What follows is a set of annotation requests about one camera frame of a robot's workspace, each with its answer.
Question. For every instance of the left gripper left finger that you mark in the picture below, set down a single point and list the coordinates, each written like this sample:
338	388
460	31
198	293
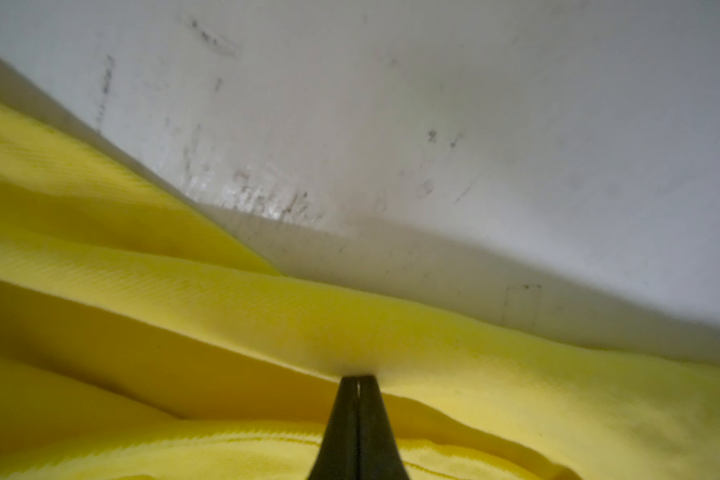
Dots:
338	456

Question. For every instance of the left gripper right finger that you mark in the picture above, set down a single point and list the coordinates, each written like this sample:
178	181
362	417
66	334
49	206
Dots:
379	457

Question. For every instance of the yellow trousers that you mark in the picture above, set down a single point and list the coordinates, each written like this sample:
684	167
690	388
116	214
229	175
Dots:
140	341

